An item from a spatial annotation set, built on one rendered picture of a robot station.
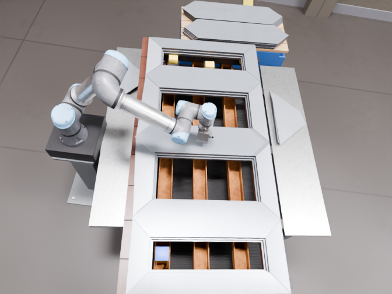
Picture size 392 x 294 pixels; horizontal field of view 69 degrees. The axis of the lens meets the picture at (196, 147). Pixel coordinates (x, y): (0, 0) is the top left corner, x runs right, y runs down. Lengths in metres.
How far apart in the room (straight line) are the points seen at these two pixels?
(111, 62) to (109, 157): 0.67
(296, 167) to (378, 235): 1.26
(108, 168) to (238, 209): 0.79
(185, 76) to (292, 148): 0.81
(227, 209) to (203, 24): 1.36
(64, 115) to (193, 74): 0.82
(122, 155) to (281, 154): 0.97
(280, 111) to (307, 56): 1.76
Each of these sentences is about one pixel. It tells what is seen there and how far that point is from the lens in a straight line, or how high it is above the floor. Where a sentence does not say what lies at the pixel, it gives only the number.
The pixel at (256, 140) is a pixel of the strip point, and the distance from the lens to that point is 1.70.
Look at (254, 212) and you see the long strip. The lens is 1.53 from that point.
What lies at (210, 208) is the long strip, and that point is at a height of 0.86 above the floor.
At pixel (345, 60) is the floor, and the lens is 3.85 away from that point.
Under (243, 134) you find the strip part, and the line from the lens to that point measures 1.70.
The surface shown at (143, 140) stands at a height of 0.86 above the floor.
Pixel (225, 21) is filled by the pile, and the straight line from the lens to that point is 2.32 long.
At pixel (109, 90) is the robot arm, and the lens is 1.25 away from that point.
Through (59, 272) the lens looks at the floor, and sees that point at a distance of 2.39.
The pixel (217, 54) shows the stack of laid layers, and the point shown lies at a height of 0.84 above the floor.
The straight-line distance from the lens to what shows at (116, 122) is 1.90.
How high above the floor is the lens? 2.27
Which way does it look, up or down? 62 degrees down
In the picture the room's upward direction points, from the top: 13 degrees clockwise
